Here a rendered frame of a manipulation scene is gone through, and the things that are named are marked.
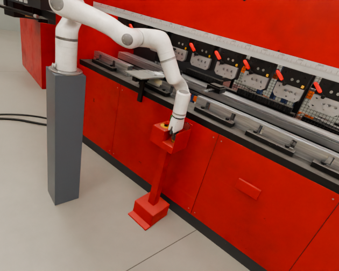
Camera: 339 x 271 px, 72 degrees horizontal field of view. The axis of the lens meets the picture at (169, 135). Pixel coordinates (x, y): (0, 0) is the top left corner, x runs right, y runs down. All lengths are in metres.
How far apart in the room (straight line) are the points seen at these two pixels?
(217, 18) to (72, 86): 0.99
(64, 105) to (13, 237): 0.90
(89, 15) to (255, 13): 0.91
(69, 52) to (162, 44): 0.54
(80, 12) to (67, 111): 0.57
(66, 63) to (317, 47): 1.36
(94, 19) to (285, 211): 1.52
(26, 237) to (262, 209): 1.51
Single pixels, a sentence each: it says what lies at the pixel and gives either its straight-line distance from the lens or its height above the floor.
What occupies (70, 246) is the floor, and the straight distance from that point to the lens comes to 1.79.
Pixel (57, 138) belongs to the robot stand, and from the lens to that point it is 1.68.
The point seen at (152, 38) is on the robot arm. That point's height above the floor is 1.31.
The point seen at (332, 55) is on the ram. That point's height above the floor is 1.44.
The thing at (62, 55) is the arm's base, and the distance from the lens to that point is 1.54.
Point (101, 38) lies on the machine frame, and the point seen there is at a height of 1.08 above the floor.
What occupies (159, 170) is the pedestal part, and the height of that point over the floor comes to 0.44.
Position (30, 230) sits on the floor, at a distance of 1.91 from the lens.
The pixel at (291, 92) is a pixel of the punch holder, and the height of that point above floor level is 1.20.
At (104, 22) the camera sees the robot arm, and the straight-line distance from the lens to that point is 1.41.
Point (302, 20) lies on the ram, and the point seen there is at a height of 1.56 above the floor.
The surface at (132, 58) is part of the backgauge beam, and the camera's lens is 2.50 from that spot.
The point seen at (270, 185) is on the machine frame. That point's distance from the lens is 1.57.
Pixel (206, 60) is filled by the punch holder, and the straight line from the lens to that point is 1.68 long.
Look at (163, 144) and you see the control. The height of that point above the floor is 0.69.
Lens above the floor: 1.44
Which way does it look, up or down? 27 degrees down
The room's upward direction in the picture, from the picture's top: 14 degrees clockwise
